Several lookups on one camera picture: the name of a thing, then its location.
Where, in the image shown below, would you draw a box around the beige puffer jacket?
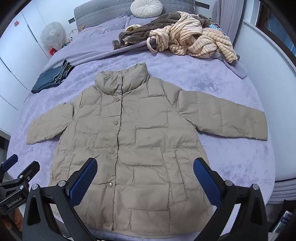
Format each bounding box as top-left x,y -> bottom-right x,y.
27,63 -> 268,238

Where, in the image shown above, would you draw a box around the person's left hand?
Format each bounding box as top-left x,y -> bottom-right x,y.
1,208 -> 23,241

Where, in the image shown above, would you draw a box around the purple bed blanket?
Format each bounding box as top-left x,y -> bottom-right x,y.
8,16 -> 275,240

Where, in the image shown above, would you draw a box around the folded dark blue jeans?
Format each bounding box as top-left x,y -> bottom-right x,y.
31,59 -> 75,94

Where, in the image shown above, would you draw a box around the white wardrobe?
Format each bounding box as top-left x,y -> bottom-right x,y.
1,12 -> 49,136

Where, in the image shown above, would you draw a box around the cream striped garment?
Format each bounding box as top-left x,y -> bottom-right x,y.
147,11 -> 237,63

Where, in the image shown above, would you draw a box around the grey quilted headboard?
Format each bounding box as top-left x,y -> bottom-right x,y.
74,0 -> 195,28

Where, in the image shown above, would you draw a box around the brown fuzzy garment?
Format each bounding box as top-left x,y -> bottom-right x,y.
112,11 -> 212,55

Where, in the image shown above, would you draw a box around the grey curtain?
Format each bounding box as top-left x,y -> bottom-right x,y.
212,0 -> 244,43

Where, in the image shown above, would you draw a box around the dark framed window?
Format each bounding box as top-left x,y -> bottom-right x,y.
256,3 -> 295,59

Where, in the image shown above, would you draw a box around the round cream cushion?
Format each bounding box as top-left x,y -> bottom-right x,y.
130,0 -> 163,18

